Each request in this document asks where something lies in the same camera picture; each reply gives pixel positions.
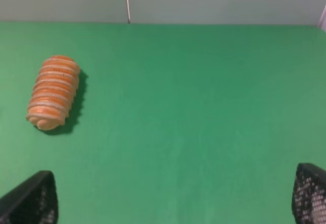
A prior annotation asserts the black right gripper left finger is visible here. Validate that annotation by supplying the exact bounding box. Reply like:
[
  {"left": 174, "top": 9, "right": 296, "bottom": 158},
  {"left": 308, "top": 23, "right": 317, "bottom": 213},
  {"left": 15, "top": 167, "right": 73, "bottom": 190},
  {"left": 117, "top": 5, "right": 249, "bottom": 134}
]
[{"left": 1, "top": 171, "right": 59, "bottom": 224}]

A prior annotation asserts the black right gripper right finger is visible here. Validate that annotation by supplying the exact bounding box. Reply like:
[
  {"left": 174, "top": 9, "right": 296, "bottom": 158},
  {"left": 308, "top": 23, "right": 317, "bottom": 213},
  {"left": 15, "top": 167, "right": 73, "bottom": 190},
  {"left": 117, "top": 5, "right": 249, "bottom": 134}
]
[{"left": 291, "top": 163, "right": 325, "bottom": 224}]

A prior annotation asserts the orange striped bread roll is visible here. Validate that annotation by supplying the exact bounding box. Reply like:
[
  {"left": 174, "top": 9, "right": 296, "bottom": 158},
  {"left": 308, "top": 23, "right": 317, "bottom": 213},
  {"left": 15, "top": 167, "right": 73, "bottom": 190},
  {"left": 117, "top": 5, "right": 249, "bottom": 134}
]
[{"left": 26, "top": 55, "right": 80, "bottom": 131}]

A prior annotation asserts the green table cloth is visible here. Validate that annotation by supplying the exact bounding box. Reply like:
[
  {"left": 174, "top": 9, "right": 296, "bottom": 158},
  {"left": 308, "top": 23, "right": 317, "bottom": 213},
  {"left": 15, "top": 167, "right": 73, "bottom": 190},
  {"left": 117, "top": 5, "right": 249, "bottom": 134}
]
[{"left": 1, "top": 22, "right": 325, "bottom": 223}]

